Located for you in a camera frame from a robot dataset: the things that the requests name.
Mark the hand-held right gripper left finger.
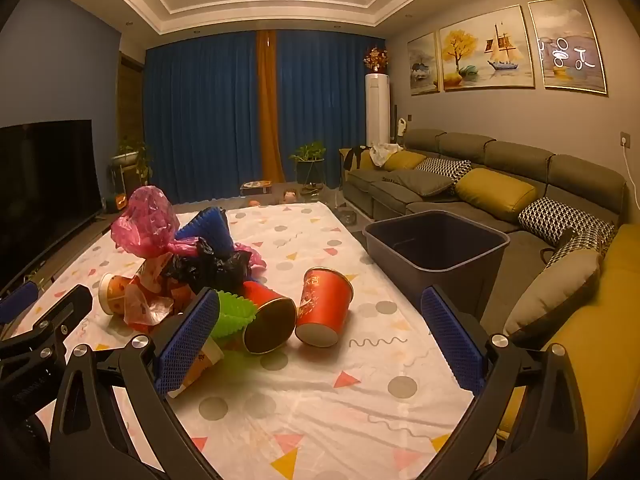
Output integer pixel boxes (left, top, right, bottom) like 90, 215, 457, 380
49, 287, 223, 480

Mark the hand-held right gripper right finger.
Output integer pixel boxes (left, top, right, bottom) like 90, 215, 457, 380
421, 285, 588, 480

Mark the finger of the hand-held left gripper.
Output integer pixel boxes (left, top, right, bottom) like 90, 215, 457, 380
20, 284, 94, 361
0, 280, 40, 326

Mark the small orange white paper cup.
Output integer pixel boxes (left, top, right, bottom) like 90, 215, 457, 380
167, 335, 226, 400
98, 272, 146, 316

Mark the green foam net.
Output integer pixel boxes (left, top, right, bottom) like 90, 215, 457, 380
210, 290, 258, 353

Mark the clear pink wrapper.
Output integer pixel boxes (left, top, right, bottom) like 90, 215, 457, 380
122, 255, 191, 333

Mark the grey plastic bin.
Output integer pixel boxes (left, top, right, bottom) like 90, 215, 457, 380
362, 210, 511, 321

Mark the black plastic bag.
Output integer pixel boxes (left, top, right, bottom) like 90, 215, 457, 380
162, 237, 253, 296

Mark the red paper cup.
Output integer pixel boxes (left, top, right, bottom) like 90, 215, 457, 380
242, 280, 298, 356
295, 266, 355, 347

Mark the blue foam net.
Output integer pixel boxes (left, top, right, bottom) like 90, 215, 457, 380
175, 205, 236, 256

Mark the pink plastic bag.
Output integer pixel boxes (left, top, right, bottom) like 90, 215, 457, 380
111, 186, 267, 271

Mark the grey television cabinet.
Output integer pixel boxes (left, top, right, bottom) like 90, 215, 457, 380
0, 212, 117, 311

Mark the beige grey cushion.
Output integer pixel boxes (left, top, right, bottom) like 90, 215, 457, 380
502, 249, 604, 350

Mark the black television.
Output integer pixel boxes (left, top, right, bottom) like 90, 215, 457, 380
0, 120, 104, 286

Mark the patterned white cloth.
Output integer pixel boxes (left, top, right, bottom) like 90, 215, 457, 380
0, 201, 501, 480

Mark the long yellow cushion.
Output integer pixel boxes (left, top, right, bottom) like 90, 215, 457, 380
455, 167, 539, 209

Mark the long black white patterned cushion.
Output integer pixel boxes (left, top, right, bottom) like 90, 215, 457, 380
517, 197, 617, 266

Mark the potted trailing plant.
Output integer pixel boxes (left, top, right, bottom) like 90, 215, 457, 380
109, 137, 154, 196

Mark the small black white patterned cushion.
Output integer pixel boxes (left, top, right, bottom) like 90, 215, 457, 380
415, 157, 473, 184

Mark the small yellow cushion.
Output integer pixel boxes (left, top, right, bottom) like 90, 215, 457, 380
384, 150, 427, 172

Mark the grey sectional sofa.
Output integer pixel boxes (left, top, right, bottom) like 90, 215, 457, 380
340, 128, 640, 480

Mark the black garment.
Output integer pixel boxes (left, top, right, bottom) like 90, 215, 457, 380
342, 147, 367, 172

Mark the potted green plant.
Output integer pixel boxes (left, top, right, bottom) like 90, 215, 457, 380
290, 141, 327, 187

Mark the wide blue curtain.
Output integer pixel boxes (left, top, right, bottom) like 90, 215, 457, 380
144, 30, 264, 206

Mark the white standing air conditioner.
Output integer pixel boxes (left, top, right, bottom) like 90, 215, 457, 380
365, 73, 391, 146

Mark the orange curtain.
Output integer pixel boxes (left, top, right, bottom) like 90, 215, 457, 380
256, 30, 286, 184

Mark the small landscape painting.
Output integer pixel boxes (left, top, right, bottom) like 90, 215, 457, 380
407, 32, 441, 96

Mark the orange flower arrangement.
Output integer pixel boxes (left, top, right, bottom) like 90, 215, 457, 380
363, 46, 389, 74

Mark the wide sailboat painting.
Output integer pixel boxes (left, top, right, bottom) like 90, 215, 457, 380
438, 5, 535, 92

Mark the purple grey painting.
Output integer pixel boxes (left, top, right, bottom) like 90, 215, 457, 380
528, 0, 609, 96

